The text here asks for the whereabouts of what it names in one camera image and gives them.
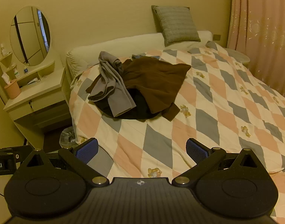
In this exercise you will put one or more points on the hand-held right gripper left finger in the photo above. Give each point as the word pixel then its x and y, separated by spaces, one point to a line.
pixel 87 152

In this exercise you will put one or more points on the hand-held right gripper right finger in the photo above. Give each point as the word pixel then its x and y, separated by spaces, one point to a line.
pixel 197 152

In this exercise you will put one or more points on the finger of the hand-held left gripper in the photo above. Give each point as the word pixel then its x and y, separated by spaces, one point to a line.
pixel 22 152

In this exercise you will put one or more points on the grey garment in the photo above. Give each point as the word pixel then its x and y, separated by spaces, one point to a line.
pixel 112 86

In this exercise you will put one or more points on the trash bin with plastic bag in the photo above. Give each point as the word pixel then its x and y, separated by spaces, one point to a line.
pixel 67 137

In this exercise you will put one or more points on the checked bear print quilt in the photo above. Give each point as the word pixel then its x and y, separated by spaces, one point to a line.
pixel 203 121

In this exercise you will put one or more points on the pink tissue holder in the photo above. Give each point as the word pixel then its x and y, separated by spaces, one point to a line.
pixel 13 89

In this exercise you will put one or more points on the cream dressing table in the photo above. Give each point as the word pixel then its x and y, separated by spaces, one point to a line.
pixel 39 91

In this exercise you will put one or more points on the black garment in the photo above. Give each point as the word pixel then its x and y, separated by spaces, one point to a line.
pixel 137 109

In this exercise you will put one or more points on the green white bottle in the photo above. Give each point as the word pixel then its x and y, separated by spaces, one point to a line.
pixel 17 73

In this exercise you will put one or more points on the small blue jar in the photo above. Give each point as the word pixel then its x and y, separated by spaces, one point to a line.
pixel 26 70

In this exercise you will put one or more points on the brown garment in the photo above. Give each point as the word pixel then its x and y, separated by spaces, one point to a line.
pixel 156 79

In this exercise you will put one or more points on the grey pillow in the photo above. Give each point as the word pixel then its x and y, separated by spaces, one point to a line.
pixel 238 54

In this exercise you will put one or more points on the oval mirror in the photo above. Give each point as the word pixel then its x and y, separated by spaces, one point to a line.
pixel 28 37

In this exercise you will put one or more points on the long cream pillow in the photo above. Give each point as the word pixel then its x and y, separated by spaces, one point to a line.
pixel 133 42

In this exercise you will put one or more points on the grey striped cushion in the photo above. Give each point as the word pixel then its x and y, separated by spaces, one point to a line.
pixel 177 25

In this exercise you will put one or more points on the pink patterned curtain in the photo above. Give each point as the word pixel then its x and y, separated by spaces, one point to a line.
pixel 261 28

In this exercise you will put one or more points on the wall socket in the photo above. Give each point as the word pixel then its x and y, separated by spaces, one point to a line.
pixel 217 37

